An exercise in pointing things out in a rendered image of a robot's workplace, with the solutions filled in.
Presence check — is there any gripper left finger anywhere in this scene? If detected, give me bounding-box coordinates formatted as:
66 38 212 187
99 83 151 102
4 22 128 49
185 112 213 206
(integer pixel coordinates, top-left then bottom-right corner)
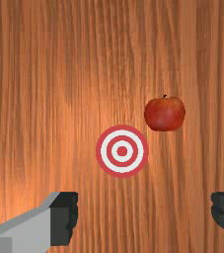
0 191 79 253

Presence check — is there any red apple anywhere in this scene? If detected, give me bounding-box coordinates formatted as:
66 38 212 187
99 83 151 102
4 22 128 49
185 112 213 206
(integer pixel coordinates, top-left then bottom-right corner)
143 93 187 132

